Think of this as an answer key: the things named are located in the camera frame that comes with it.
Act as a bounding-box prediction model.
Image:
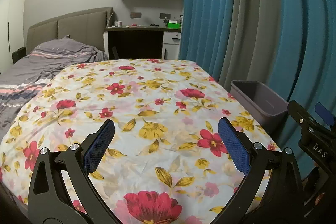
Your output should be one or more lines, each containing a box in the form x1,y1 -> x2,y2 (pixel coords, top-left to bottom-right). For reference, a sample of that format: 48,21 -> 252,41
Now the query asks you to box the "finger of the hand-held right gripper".
287,100 -> 336,169
314,102 -> 336,132

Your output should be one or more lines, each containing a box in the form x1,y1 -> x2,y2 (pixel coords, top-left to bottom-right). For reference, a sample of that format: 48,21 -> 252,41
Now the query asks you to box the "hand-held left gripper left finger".
28,119 -> 118,224

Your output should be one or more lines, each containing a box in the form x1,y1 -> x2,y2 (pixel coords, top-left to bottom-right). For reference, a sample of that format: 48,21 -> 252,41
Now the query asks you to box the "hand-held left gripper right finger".
210,117 -> 306,224

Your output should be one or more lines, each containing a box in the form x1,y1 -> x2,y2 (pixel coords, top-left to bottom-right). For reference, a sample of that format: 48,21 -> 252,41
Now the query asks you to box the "grey plastic bin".
230,80 -> 289,130

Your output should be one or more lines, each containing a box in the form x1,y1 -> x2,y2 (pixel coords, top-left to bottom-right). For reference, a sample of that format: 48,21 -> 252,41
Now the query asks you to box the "floral bed sheet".
0,58 -> 282,224

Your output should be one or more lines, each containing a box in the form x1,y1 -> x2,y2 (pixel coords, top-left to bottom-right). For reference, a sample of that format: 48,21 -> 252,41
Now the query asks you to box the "blue curtain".
265,0 -> 336,180
179,0 -> 235,83

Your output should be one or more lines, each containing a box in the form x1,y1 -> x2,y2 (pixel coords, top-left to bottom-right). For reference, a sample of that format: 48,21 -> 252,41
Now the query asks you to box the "grey striped duvet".
0,35 -> 108,140

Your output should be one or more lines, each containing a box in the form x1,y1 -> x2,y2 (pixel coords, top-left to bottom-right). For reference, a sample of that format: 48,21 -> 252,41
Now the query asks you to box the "grey curtain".
218,0 -> 286,98

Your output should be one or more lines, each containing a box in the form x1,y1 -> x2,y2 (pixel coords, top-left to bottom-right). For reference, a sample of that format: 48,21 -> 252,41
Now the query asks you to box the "white drawer cabinet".
162,31 -> 181,60

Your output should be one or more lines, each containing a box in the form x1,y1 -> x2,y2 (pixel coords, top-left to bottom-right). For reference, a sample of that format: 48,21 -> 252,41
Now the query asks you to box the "grey padded headboard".
27,7 -> 113,56

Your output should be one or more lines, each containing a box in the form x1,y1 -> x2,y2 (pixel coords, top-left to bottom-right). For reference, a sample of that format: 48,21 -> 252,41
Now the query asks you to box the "black bedside stand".
12,47 -> 27,65

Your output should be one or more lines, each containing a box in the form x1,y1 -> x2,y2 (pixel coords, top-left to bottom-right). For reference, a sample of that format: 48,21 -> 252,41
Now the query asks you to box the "dark wooden desk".
104,26 -> 182,60

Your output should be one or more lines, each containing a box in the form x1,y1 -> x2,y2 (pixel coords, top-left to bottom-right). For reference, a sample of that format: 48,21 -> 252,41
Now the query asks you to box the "white wardrobe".
0,0 -> 30,75

